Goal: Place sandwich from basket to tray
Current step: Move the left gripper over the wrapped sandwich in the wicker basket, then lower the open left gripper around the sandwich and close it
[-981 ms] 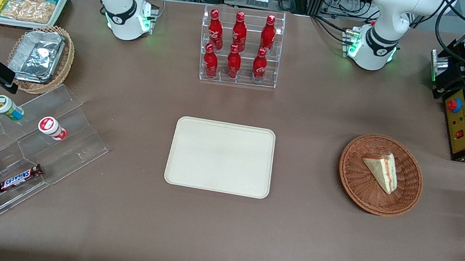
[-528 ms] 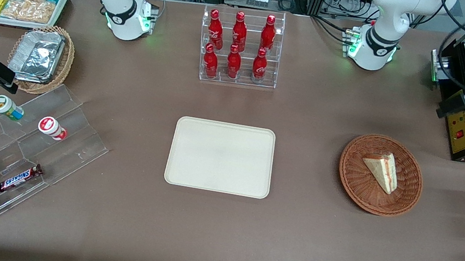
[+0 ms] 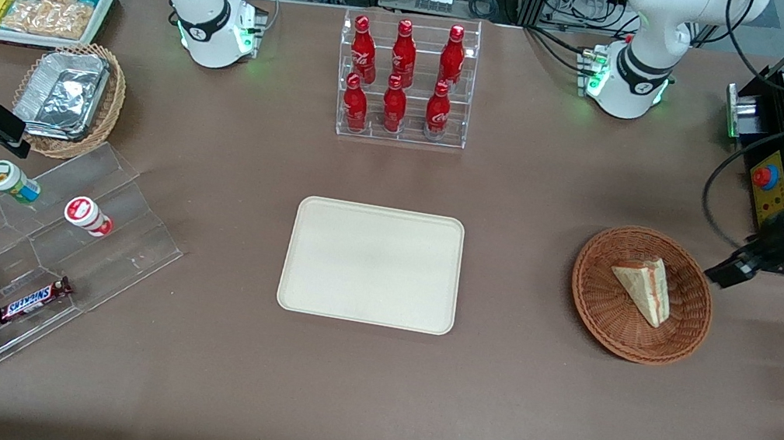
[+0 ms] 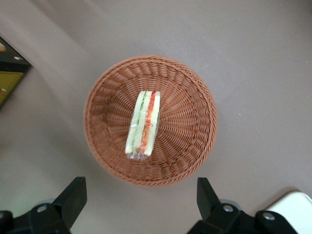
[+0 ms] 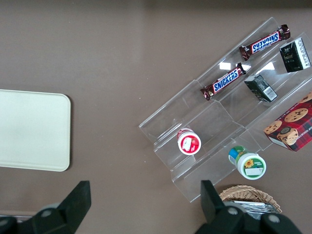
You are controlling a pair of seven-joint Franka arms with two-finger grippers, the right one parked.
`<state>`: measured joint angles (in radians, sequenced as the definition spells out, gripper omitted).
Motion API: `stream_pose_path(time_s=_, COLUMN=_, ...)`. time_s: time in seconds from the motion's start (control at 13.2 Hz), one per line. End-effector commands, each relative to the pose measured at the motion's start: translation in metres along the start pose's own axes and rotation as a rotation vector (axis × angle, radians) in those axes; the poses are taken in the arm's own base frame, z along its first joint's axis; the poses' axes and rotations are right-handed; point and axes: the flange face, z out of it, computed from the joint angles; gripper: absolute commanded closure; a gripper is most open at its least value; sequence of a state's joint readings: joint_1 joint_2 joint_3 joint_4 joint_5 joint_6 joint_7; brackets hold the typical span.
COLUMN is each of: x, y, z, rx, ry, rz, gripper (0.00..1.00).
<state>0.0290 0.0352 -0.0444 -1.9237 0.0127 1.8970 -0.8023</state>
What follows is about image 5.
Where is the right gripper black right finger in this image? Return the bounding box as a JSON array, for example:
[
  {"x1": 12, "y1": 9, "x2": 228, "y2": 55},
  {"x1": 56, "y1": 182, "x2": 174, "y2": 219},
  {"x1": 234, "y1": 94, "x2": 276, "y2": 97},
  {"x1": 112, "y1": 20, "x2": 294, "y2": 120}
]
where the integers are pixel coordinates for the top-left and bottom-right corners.
[{"x1": 195, "y1": 180, "x2": 305, "y2": 234}]

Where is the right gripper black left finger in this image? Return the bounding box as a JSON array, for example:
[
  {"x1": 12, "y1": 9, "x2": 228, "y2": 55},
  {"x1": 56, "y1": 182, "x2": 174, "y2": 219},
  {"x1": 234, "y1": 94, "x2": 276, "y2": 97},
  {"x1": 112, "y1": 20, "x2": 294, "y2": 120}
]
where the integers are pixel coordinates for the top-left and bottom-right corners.
[{"x1": 0, "y1": 180, "x2": 92, "y2": 234}]

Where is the light wicker basket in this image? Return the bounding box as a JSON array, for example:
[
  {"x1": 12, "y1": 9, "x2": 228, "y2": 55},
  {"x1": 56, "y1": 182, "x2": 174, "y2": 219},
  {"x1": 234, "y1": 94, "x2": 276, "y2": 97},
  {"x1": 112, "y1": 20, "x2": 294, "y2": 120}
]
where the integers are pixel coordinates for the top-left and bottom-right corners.
[{"x1": 219, "y1": 185, "x2": 283, "y2": 215}]

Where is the beige plastic tray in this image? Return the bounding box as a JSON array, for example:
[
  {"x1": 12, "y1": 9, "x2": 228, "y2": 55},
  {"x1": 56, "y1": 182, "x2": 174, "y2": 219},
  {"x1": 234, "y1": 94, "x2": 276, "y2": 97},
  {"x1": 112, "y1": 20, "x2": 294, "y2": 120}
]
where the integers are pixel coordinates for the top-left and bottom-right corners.
[{"x1": 0, "y1": 89, "x2": 71, "y2": 173}]

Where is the silver foil container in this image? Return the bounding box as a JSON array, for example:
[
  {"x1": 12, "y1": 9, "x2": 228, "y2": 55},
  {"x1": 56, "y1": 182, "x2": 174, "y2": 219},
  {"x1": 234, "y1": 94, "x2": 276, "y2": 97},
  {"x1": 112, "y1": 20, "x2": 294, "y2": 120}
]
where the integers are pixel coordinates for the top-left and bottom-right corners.
[{"x1": 233, "y1": 200, "x2": 278, "y2": 215}]

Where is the green lidded sunflower cup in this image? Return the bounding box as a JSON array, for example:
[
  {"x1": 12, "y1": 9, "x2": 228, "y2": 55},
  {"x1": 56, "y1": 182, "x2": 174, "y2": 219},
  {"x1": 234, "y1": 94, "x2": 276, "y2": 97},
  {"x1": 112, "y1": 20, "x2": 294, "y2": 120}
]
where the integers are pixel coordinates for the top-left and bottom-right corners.
[{"x1": 228, "y1": 145, "x2": 267, "y2": 180}]

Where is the red strawberry yogurt cup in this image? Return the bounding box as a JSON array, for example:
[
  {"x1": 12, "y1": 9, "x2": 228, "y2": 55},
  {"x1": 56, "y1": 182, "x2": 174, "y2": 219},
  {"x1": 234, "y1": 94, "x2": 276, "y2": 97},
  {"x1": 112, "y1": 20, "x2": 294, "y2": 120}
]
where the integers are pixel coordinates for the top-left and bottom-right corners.
[{"x1": 176, "y1": 127, "x2": 202, "y2": 156}]

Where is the clear acrylic stepped stand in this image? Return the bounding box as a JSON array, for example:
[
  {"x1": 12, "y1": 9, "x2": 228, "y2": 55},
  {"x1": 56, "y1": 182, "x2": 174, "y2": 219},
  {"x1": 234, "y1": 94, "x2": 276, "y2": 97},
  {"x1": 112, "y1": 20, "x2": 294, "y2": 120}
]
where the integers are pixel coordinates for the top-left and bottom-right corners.
[{"x1": 138, "y1": 17, "x2": 312, "y2": 203}]

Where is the red chocolate chip cookie box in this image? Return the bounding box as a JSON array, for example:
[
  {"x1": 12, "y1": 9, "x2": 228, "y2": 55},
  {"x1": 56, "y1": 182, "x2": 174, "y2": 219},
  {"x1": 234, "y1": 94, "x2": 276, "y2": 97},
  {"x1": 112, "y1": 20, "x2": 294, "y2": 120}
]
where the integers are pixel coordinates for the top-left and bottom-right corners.
[{"x1": 263, "y1": 91, "x2": 312, "y2": 152}]

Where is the Snickers chocolate bar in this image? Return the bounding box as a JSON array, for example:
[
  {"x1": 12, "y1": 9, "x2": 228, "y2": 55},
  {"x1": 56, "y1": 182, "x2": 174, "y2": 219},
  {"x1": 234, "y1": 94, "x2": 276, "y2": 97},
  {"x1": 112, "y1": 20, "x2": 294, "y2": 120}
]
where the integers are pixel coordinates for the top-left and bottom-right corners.
[
  {"x1": 239, "y1": 24, "x2": 292, "y2": 61},
  {"x1": 200, "y1": 62, "x2": 247, "y2": 101}
]

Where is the black drink carton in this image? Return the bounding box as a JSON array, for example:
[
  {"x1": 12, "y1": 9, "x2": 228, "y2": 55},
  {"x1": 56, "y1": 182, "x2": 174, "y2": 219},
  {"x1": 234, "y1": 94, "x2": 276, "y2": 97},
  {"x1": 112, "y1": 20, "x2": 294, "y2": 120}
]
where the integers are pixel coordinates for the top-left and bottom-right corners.
[
  {"x1": 244, "y1": 74, "x2": 278, "y2": 102},
  {"x1": 279, "y1": 37, "x2": 312, "y2": 73}
]

